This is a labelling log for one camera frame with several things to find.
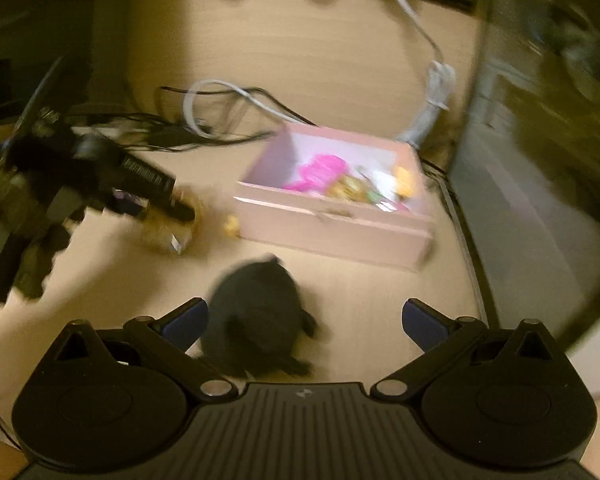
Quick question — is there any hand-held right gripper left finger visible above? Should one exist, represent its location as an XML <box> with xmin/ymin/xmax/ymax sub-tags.
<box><xmin>40</xmin><ymin>296</ymin><xmax>239</xmax><ymax>404</ymax></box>

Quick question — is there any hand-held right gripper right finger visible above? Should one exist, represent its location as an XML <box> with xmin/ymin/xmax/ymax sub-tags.
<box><xmin>370</xmin><ymin>297</ymin><xmax>579</xmax><ymax>404</ymax></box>

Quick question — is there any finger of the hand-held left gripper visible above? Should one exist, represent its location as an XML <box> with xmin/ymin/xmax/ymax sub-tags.
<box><xmin>120</xmin><ymin>156</ymin><xmax>178</xmax><ymax>196</ymax></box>
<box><xmin>105</xmin><ymin>186</ymin><xmax>197</xmax><ymax>224</ymax></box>

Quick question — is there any bun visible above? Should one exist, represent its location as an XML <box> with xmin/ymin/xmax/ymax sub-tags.
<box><xmin>139</xmin><ymin>189</ymin><xmax>207</xmax><ymax>257</ymax></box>

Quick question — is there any dark grey plush toy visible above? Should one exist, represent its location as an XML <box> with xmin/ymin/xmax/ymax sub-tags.
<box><xmin>199</xmin><ymin>254</ymin><xmax>320</xmax><ymax>380</ymax></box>

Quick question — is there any pink cardboard box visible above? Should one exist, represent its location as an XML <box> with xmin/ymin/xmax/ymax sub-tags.
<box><xmin>232</xmin><ymin>126</ymin><xmax>437</xmax><ymax>274</ymax></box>

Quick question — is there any sliced bread packet with labels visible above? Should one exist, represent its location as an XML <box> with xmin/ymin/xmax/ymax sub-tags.
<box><xmin>329</xmin><ymin>174</ymin><xmax>377</xmax><ymax>202</ymax></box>

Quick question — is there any pink plastic basket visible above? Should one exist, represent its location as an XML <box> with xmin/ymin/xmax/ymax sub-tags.
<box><xmin>283</xmin><ymin>154</ymin><xmax>352</xmax><ymax>194</ymax></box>

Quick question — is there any black monitor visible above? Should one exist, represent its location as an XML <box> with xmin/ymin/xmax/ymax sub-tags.
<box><xmin>0</xmin><ymin>0</ymin><xmax>98</xmax><ymax>128</ymax></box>

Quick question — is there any computer case with glass panel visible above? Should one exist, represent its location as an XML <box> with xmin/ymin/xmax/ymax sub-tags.
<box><xmin>449</xmin><ymin>0</ymin><xmax>600</xmax><ymax>366</ymax></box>

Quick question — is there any black cable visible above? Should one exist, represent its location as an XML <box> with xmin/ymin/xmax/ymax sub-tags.
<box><xmin>419</xmin><ymin>156</ymin><xmax>487</xmax><ymax>326</ymax></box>
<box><xmin>72</xmin><ymin>85</ymin><xmax>281</xmax><ymax>155</ymax></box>

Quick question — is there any white looped cable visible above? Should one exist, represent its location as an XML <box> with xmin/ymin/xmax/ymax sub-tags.
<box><xmin>184</xmin><ymin>79</ymin><xmax>317</xmax><ymax>137</ymax></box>

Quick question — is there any white bundled cable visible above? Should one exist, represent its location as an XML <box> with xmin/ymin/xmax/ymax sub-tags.
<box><xmin>377</xmin><ymin>0</ymin><xmax>457</xmax><ymax>150</ymax></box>

